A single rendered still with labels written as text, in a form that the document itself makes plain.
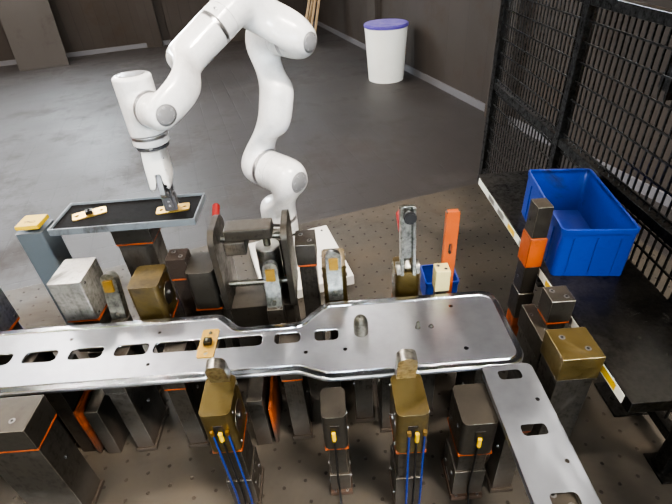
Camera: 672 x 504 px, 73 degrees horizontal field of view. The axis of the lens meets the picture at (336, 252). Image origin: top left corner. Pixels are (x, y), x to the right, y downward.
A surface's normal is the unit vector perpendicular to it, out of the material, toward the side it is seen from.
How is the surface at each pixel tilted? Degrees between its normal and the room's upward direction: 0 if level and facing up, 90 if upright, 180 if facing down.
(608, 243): 90
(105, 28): 90
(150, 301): 90
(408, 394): 0
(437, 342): 0
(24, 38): 76
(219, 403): 0
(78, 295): 90
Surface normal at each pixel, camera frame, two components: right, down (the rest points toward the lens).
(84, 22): 0.32, 0.54
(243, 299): -0.07, -0.81
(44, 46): 0.29, 0.33
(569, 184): -0.09, 0.59
